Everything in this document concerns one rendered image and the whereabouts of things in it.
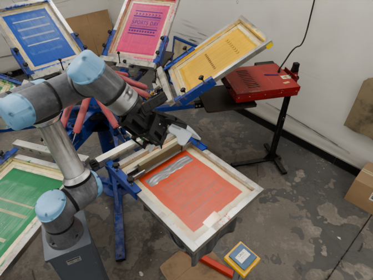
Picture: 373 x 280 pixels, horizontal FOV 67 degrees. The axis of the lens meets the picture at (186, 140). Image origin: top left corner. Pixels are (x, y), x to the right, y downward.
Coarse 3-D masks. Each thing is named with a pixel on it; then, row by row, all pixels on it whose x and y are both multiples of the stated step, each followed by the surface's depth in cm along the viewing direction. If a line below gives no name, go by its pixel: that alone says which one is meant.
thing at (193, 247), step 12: (192, 144) 199; (132, 156) 189; (204, 156) 194; (216, 156) 189; (120, 168) 184; (228, 168) 181; (240, 180) 175; (252, 192) 166; (144, 204) 162; (240, 204) 159; (156, 216) 156; (228, 216) 153; (168, 228) 150; (216, 228) 148; (180, 240) 144; (204, 240) 142; (192, 252) 139
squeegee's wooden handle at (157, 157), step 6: (174, 144) 188; (162, 150) 184; (168, 150) 185; (174, 150) 190; (150, 156) 179; (156, 156) 179; (162, 156) 183; (168, 156) 188; (144, 162) 175; (150, 162) 178; (156, 162) 182; (138, 168) 176; (144, 168) 177
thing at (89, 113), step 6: (72, 108) 227; (78, 108) 228; (72, 114) 230; (90, 114) 221; (114, 114) 221; (84, 120) 215; (66, 126) 206; (72, 126) 205; (84, 126) 215; (84, 132) 208; (114, 132) 212; (72, 138) 212; (78, 138) 210; (84, 138) 209
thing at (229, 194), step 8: (184, 152) 197; (168, 160) 191; (176, 160) 191; (184, 168) 185; (200, 168) 185; (208, 168) 185; (216, 176) 180; (224, 184) 175; (232, 184) 175; (224, 192) 170; (232, 192) 170; (240, 192) 170; (216, 200) 166; (224, 200) 166; (232, 200) 166; (216, 208) 161
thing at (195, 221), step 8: (160, 168) 185; (144, 176) 180; (168, 176) 180; (176, 176) 180; (144, 184) 175; (160, 184) 175; (152, 192) 170; (160, 192) 170; (160, 200) 166; (168, 200) 166; (168, 208) 161; (176, 208) 161; (200, 208) 161; (208, 208) 161; (184, 216) 157; (192, 216) 157; (200, 216) 157; (208, 216) 157; (192, 224) 153; (200, 224) 153
